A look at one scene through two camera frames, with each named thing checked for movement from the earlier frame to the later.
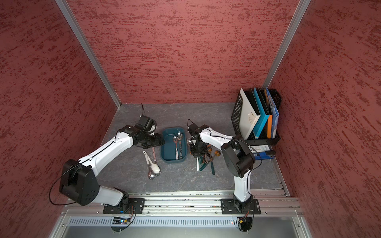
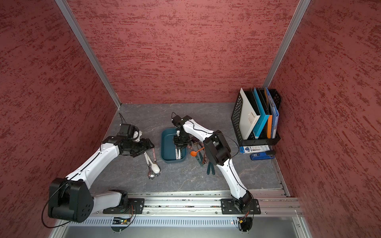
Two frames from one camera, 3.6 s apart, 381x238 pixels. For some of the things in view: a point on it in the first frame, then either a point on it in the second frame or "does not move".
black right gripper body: x=199 y=148 -> x=183 y=140
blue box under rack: x=270 y=154 does not move
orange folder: x=270 y=117 does not move
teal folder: x=260 y=123 does not move
